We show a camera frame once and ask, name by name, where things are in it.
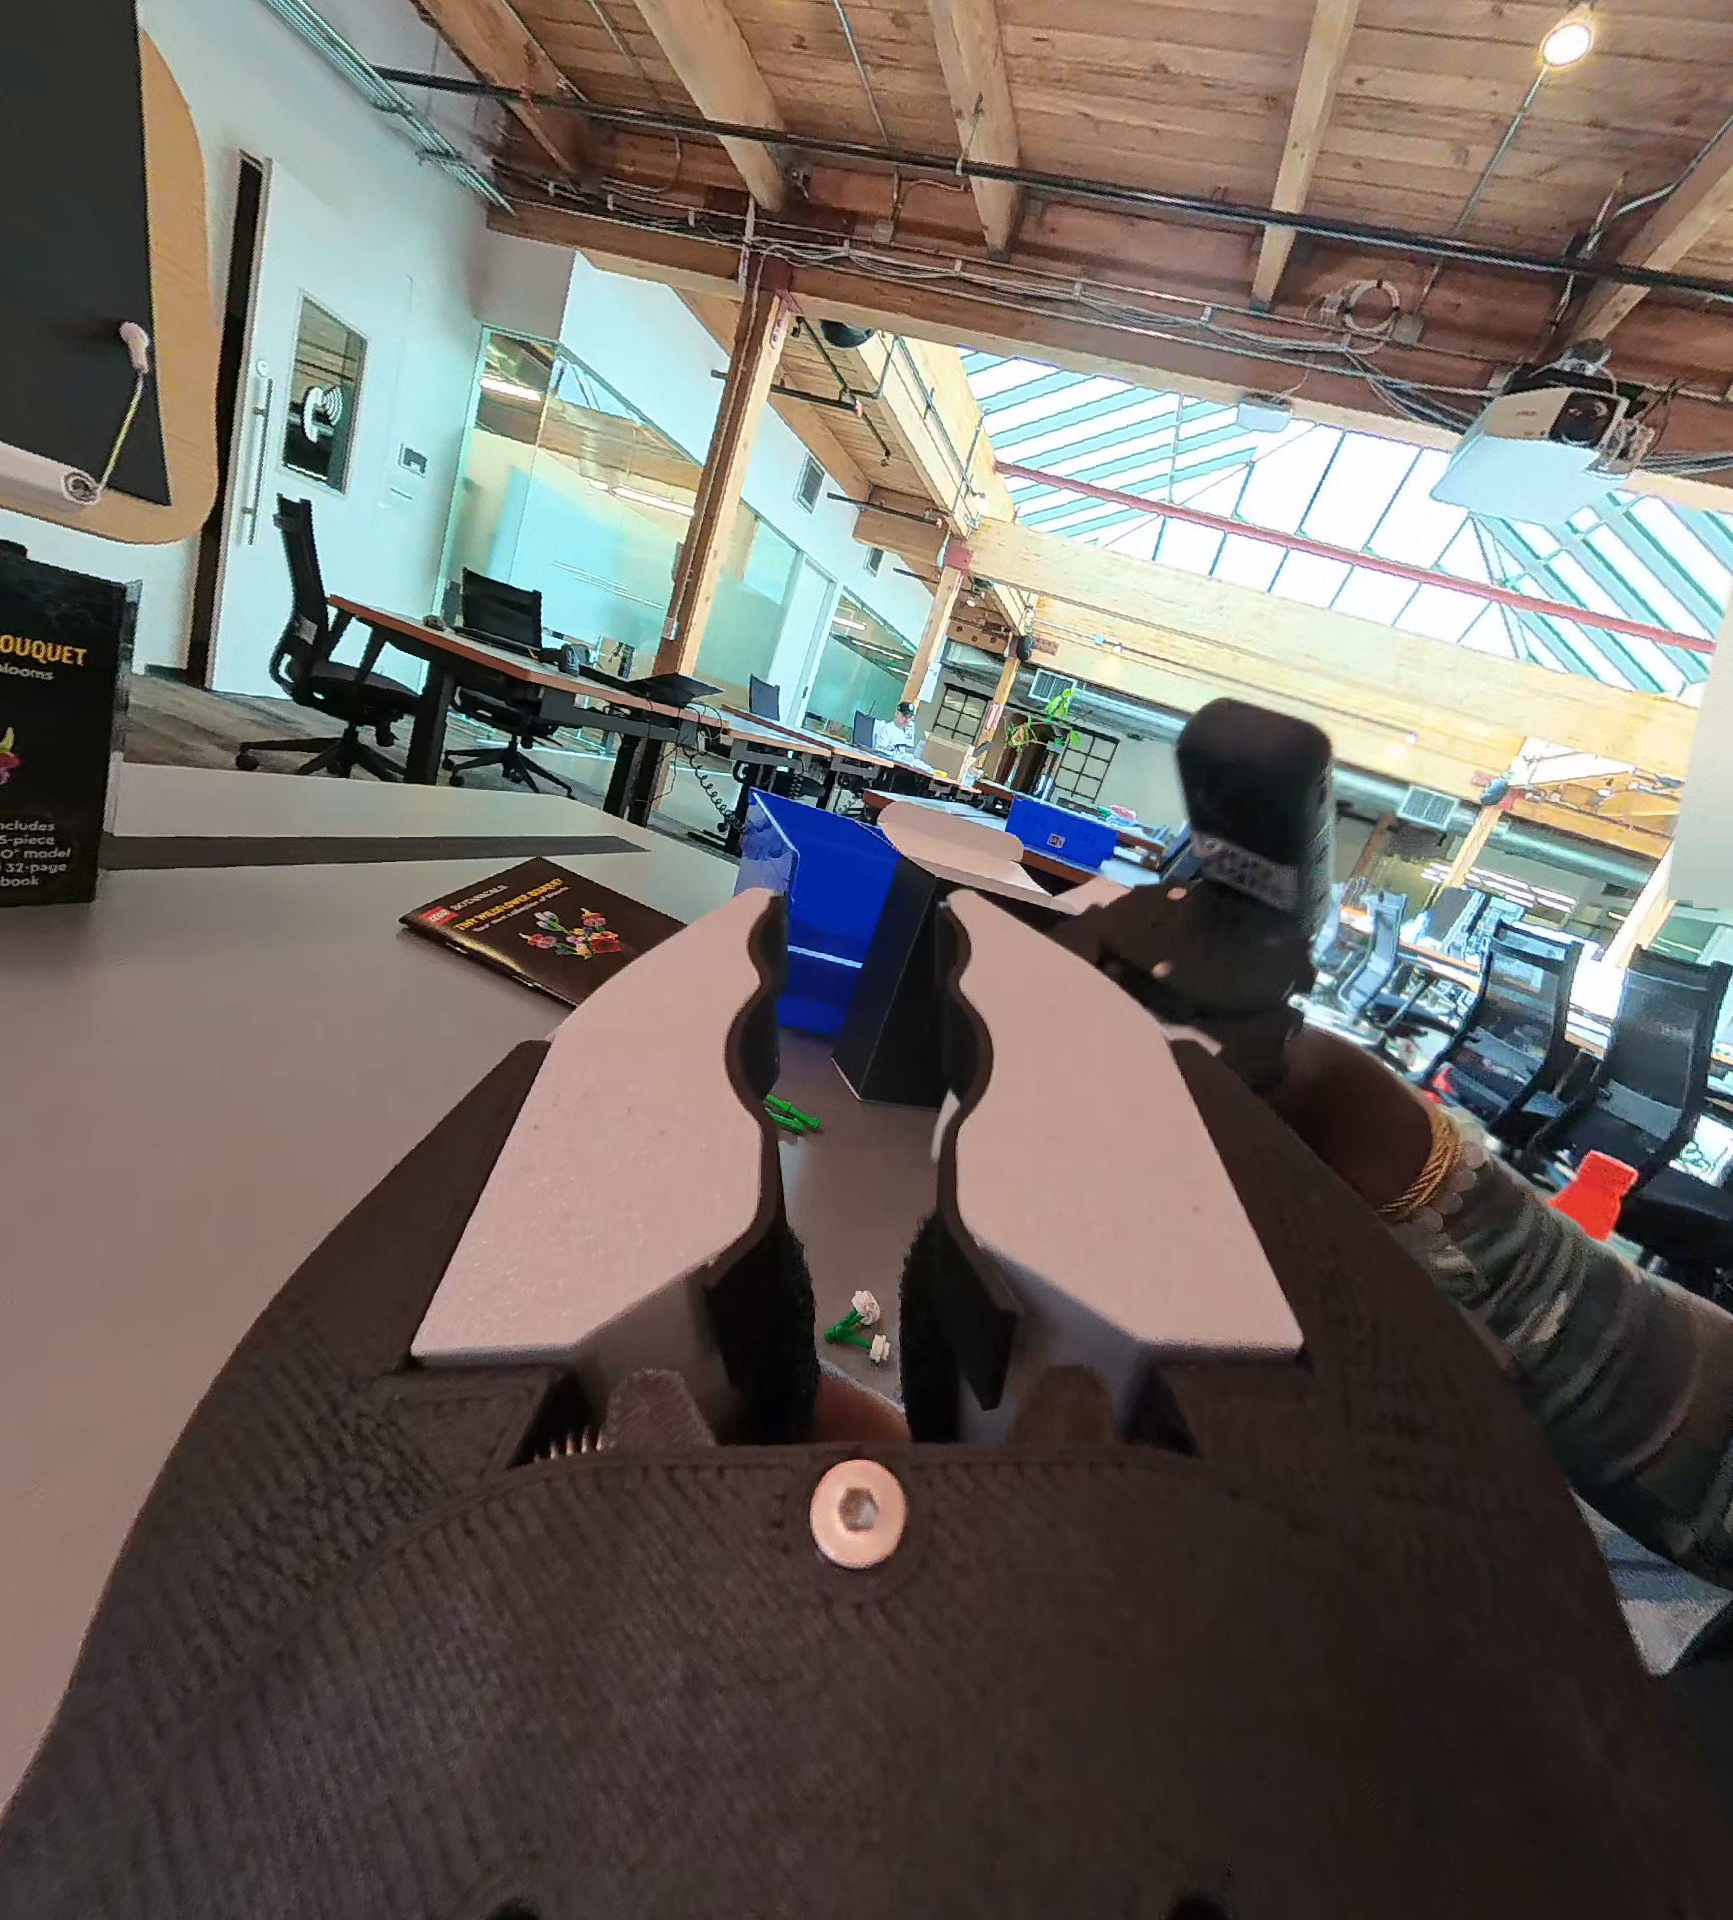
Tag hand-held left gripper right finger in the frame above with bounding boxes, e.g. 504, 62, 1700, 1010
899, 895, 1307, 1444

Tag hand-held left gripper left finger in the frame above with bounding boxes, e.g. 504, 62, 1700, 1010
409, 890, 823, 1450

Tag person's right forearm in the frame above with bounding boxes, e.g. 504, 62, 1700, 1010
1407, 1155, 1733, 1593

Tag black desk mat strip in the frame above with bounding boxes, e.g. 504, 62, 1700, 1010
99, 834, 650, 873

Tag grey desk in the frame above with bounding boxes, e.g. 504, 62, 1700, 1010
0, 762, 956, 1908

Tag long wooden office desk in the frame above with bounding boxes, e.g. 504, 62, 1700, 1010
326, 592, 725, 820

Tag person's right hand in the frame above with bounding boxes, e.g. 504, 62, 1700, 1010
1264, 1033, 1460, 1218

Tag blue bin white label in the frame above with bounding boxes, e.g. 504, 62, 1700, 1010
1005, 795, 1116, 878

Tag dark flower instruction booklet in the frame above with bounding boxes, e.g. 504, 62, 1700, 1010
400, 860, 687, 1012

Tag black box white flaps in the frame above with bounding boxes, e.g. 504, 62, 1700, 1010
833, 801, 1130, 1110

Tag potted green plant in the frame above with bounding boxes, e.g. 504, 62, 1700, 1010
1007, 684, 1093, 797

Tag black office chair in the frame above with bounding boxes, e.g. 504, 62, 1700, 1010
1570, 944, 1733, 1248
443, 566, 575, 797
1420, 917, 1580, 1142
236, 495, 426, 784

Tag large blue storage bin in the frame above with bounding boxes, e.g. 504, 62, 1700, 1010
736, 790, 945, 1038

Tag black laptop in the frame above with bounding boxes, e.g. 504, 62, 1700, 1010
573, 666, 725, 715

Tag white ceiling projector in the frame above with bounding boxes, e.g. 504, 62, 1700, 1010
1427, 343, 1664, 531

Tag black flower set box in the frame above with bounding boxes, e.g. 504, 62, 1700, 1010
0, 517, 135, 915

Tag black wood-framed board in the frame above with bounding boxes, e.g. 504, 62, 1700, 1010
0, 0, 218, 545

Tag gold bracelets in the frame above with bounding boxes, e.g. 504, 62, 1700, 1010
1374, 1107, 1471, 1224

